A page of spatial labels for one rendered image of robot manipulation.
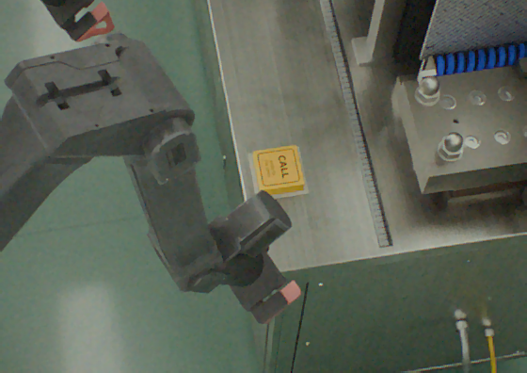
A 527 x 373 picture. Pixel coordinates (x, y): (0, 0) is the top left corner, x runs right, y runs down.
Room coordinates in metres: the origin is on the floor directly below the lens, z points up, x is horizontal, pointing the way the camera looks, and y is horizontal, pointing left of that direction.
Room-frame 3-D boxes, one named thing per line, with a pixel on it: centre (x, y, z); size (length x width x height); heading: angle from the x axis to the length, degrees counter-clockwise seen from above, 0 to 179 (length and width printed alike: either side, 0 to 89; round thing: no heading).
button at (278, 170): (0.70, -0.04, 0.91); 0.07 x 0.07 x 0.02; 12
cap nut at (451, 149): (0.69, -0.28, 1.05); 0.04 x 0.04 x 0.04
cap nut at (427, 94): (0.78, -0.25, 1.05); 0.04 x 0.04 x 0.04
